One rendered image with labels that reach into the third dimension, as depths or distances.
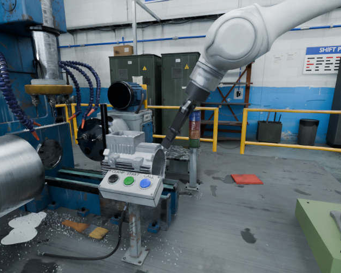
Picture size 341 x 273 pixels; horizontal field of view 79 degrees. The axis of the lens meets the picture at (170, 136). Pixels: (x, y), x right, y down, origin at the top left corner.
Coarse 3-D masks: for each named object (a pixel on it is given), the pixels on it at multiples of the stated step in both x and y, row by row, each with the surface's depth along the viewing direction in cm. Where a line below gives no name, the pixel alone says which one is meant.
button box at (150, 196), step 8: (120, 176) 60; (128, 176) 59; (136, 176) 59; (144, 176) 58; (152, 176) 58; (104, 184) 58; (112, 184) 58; (120, 184) 57; (136, 184) 57; (152, 184) 56; (160, 184) 58; (104, 192) 58; (112, 192) 57; (120, 192) 56; (128, 192) 55; (136, 192) 54; (144, 192) 54; (152, 192) 54; (160, 192) 58; (120, 200) 59; (128, 200) 58; (136, 200) 56; (144, 200) 55; (152, 200) 54
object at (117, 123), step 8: (88, 120) 112; (96, 120) 110; (112, 120) 116; (120, 120) 122; (80, 128) 115; (88, 128) 113; (96, 128) 111; (112, 128) 111; (120, 128) 117; (128, 128) 127; (80, 136) 116; (88, 136) 113; (96, 136) 109; (80, 144) 117; (88, 144) 115; (96, 144) 113; (88, 152) 116; (96, 152) 115; (96, 160) 116
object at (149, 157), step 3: (162, 147) 84; (105, 150) 79; (108, 150) 79; (105, 153) 78; (108, 153) 78; (147, 153) 74; (105, 156) 80; (108, 156) 79; (147, 156) 73; (150, 156) 73; (153, 156) 75; (147, 159) 73; (150, 159) 73; (165, 174) 89
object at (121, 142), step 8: (112, 136) 79; (120, 136) 78; (128, 136) 77; (136, 136) 78; (144, 136) 85; (112, 144) 79; (120, 144) 78; (128, 144) 77; (136, 144) 79; (112, 152) 80; (120, 152) 79; (128, 152) 78
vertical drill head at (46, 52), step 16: (48, 0) 80; (48, 16) 81; (32, 32) 80; (48, 32) 82; (32, 48) 82; (48, 48) 82; (48, 64) 83; (32, 80) 83; (48, 80) 83; (64, 80) 90; (32, 96) 86; (48, 96) 93; (64, 96) 90
